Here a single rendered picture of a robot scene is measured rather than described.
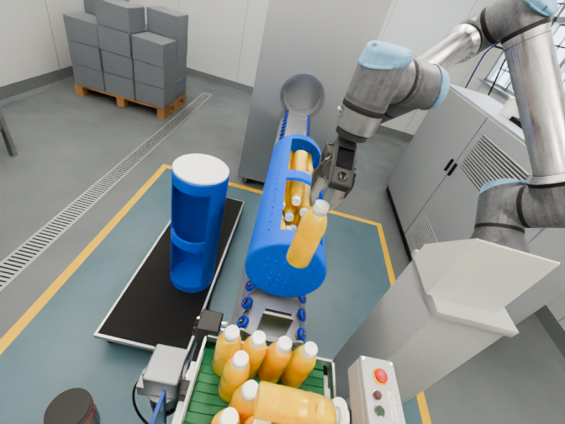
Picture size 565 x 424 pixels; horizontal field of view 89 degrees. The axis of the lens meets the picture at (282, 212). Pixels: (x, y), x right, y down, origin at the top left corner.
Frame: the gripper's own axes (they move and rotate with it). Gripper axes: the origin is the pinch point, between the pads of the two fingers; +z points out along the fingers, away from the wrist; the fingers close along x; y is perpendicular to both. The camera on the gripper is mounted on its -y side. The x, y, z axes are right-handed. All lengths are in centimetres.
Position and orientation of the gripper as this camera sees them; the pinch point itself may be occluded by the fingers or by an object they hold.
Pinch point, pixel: (321, 205)
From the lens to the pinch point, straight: 73.7
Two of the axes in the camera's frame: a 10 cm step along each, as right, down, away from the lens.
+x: -9.6, -2.5, -1.1
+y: 0.6, -6.0, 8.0
